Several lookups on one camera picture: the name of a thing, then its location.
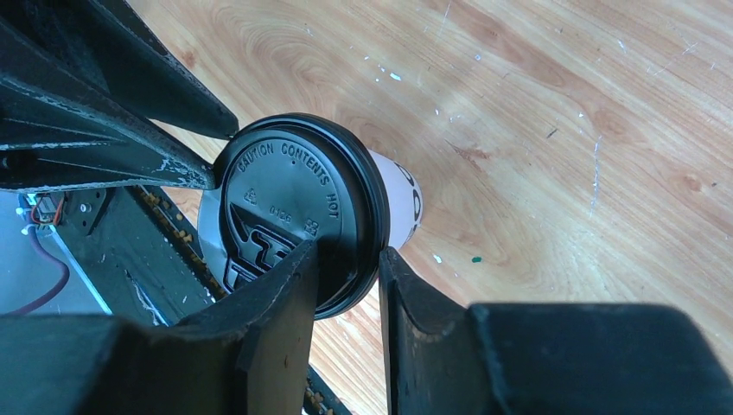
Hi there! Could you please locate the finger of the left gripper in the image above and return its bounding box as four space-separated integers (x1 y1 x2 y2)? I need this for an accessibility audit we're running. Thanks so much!
62 1 239 139
1 19 215 192

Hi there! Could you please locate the white paper coffee cup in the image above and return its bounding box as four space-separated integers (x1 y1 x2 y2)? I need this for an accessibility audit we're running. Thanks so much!
198 150 424 293

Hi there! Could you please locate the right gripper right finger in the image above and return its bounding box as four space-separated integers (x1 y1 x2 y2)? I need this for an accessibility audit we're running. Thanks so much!
379 248 732 414

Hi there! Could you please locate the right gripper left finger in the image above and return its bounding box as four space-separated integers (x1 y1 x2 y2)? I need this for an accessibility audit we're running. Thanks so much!
1 241 319 414

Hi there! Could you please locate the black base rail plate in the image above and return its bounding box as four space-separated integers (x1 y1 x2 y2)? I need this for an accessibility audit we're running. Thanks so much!
57 186 347 414

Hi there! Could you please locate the black coffee cup lid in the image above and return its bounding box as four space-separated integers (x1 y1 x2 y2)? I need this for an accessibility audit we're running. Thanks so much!
199 112 390 320

